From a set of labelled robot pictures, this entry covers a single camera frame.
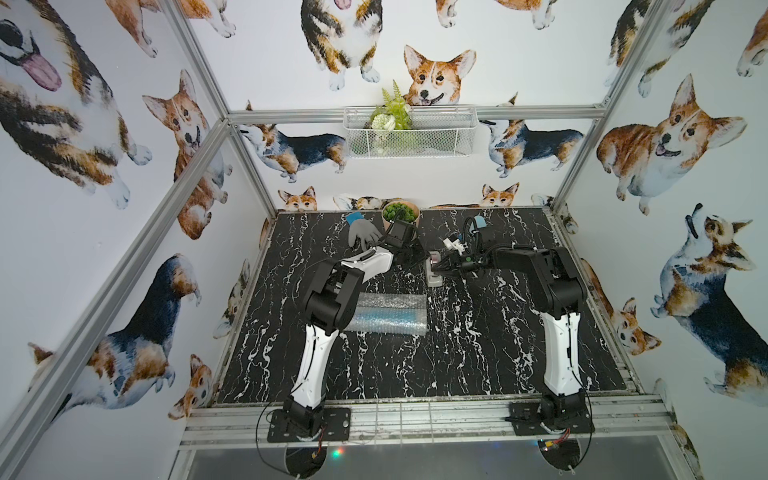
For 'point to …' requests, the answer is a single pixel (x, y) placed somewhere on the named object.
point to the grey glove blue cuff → (361, 228)
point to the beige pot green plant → (400, 210)
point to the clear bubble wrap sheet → (390, 327)
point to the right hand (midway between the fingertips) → (431, 270)
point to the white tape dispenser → (433, 280)
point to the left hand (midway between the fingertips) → (436, 251)
